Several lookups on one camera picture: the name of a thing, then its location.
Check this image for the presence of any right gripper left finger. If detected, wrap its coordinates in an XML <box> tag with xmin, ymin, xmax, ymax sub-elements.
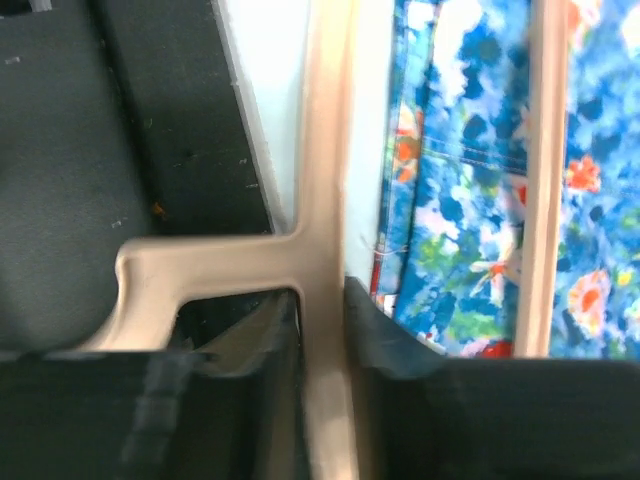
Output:
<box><xmin>1</xmin><ymin>292</ymin><xmax>310</xmax><ymax>479</ymax></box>

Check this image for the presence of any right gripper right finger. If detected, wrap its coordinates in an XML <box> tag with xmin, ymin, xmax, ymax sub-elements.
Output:
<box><xmin>344</xmin><ymin>278</ymin><xmax>639</xmax><ymax>479</ymax></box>

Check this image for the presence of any beige wooden hanger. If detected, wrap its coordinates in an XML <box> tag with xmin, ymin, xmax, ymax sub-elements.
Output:
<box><xmin>84</xmin><ymin>1</ymin><xmax>570</xmax><ymax>479</ymax></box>

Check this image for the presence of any blue floral garment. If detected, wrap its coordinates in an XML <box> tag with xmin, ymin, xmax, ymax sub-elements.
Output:
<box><xmin>371</xmin><ymin>1</ymin><xmax>639</xmax><ymax>360</ymax></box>

